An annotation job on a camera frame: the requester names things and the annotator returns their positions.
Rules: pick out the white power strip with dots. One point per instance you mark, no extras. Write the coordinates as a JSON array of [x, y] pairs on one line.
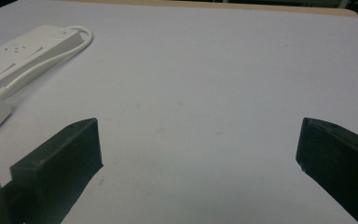
[[21, 56]]

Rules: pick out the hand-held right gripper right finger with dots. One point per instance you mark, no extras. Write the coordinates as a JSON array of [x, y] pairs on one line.
[[338, 161]]

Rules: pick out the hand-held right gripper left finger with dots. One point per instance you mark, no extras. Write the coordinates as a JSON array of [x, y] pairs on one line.
[[59, 165]]

